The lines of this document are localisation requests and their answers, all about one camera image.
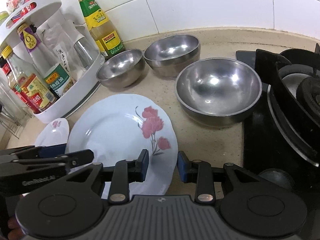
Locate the small white floral saucer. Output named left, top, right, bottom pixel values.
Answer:
left=34, top=118, right=70, bottom=146

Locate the large white floral plate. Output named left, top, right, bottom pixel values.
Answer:
left=66, top=94, right=178, bottom=196

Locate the large steel bowl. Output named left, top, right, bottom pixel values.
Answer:
left=175, top=58, right=263, bottom=128

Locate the small steel bowl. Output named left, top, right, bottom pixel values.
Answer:
left=96, top=49, right=145, bottom=89

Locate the medium steel bowl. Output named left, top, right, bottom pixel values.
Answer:
left=143, top=34, right=201, bottom=77

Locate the metal lid rack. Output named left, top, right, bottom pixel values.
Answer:
left=0, top=80, right=33, bottom=139

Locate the yellow cap vinegar bottle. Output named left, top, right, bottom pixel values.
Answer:
left=1, top=46, right=57, bottom=113

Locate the purple label seafood soy bottle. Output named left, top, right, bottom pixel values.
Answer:
left=17, top=23, right=73, bottom=97

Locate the red label soy sauce bottle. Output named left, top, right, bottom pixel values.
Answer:
left=0, top=56, right=42, bottom=115

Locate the black gas stove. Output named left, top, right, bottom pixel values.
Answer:
left=236, top=48, right=319, bottom=209

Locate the clear plastic bag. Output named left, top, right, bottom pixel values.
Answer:
left=37, top=11, right=104, bottom=82

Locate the green yellow label oil bottle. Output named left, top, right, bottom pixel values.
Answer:
left=78, top=0, right=125, bottom=59

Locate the white rotating condiment rack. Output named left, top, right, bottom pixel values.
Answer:
left=1, top=0, right=103, bottom=124

